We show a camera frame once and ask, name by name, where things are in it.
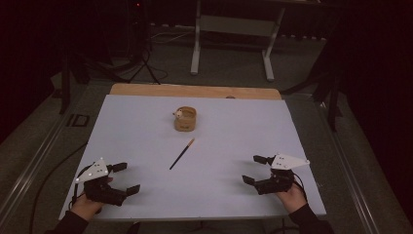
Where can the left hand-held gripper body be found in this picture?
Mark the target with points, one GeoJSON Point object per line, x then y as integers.
{"type": "Point", "coordinates": [104, 191]}

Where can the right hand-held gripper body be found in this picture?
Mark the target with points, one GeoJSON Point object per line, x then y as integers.
{"type": "Point", "coordinates": [276, 184]}

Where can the person's right hand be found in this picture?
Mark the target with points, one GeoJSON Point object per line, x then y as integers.
{"type": "Point", "coordinates": [293, 198]}

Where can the person's left hand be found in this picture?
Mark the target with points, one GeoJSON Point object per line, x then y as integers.
{"type": "Point", "coordinates": [85, 206]}

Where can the white table mat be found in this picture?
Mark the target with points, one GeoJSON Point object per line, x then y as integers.
{"type": "Point", "coordinates": [207, 182]}

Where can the black pencil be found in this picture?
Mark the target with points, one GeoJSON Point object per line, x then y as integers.
{"type": "Point", "coordinates": [181, 154]}

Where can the black floor plate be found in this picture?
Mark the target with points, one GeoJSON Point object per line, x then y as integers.
{"type": "Point", "coordinates": [78, 120]}

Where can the wooden pen holder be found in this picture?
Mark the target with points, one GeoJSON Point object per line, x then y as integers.
{"type": "Point", "coordinates": [185, 121]}

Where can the black metal stand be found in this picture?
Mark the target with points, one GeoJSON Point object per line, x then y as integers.
{"type": "Point", "coordinates": [331, 94]}

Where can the black tripod stand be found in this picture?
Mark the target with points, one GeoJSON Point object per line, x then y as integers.
{"type": "Point", "coordinates": [139, 61]}

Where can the metal floor rail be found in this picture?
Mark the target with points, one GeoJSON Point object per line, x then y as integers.
{"type": "Point", "coordinates": [29, 175]}
{"type": "Point", "coordinates": [350, 172]}

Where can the white metal stand frame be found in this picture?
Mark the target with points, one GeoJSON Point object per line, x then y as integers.
{"type": "Point", "coordinates": [235, 26]}

